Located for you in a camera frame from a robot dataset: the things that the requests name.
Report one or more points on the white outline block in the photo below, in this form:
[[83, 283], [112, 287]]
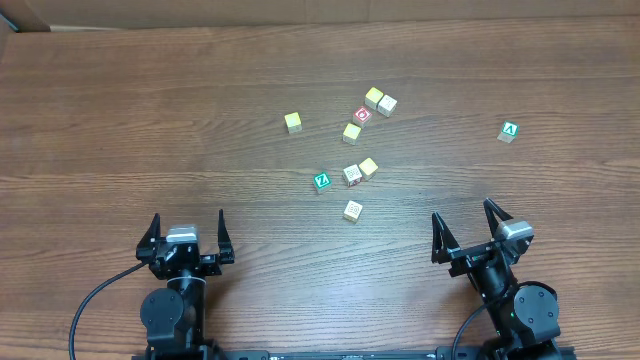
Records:
[[352, 211]]

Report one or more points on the red letter block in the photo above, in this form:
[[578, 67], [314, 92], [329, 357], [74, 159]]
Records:
[[362, 116]]

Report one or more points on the green V block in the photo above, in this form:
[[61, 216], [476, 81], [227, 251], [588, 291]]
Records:
[[509, 132]]

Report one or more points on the yellow block top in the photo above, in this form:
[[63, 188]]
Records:
[[373, 97]]

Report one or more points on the white block top right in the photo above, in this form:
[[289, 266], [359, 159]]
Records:
[[387, 105]]

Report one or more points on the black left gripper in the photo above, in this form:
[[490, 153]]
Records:
[[229, 250]]

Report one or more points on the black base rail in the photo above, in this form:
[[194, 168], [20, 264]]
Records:
[[350, 355]]

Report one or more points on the white red-sided block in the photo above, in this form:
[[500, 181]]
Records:
[[352, 175]]

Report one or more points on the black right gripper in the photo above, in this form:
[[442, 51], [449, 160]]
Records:
[[480, 254]]

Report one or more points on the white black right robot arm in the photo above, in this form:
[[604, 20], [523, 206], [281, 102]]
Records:
[[524, 314]]

